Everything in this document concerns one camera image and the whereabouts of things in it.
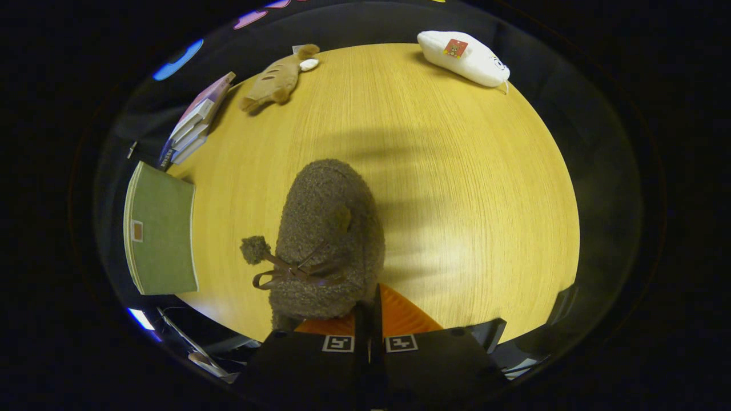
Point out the laptop with lit screen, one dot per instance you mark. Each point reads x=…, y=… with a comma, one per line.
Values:
x=141, y=319

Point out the green fabric storage box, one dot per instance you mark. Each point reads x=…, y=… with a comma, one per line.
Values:
x=163, y=234

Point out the black backdrop cloth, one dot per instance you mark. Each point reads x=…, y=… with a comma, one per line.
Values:
x=365, y=27

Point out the grey-white book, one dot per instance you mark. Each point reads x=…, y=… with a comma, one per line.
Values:
x=193, y=134

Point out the pale blue book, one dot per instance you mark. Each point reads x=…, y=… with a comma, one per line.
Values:
x=188, y=151

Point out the pink book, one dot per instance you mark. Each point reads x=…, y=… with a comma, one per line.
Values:
x=205, y=103

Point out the silver clip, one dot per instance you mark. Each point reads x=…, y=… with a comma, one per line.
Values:
x=132, y=149

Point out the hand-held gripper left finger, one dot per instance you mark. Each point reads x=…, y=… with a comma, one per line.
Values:
x=302, y=371

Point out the white plush toy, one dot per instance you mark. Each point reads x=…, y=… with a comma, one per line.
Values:
x=468, y=60

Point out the tan bread-shaped plush toy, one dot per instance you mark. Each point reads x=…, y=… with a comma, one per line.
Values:
x=277, y=80

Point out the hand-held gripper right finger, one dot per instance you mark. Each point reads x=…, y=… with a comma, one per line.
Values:
x=440, y=368

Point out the brown fuzzy shoe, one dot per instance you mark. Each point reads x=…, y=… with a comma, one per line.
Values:
x=331, y=228

